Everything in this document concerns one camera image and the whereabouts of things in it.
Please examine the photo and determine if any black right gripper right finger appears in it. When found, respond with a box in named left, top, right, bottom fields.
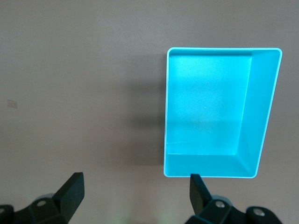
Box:
left=184, top=174, right=282, bottom=224

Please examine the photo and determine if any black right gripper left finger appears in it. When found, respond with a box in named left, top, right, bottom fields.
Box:
left=0, top=172, right=85, bottom=224

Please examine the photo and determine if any blue plastic box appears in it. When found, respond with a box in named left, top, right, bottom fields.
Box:
left=163, top=47, right=283, bottom=179

